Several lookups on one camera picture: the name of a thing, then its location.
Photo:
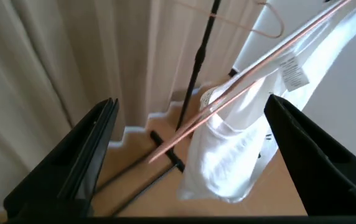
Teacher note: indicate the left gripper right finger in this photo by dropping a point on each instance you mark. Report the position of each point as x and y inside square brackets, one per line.
[321, 186]

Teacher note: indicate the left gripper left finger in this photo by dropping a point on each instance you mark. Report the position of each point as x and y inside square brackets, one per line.
[41, 193]

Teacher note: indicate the white printed T-shirt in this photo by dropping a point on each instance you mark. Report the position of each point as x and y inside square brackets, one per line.
[227, 155]

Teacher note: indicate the pink clothes hanger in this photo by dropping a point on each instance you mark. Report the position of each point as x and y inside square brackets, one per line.
[181, 138]
[282, 29]

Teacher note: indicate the black clothes rack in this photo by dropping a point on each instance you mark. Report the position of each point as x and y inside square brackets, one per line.
[198, 62]

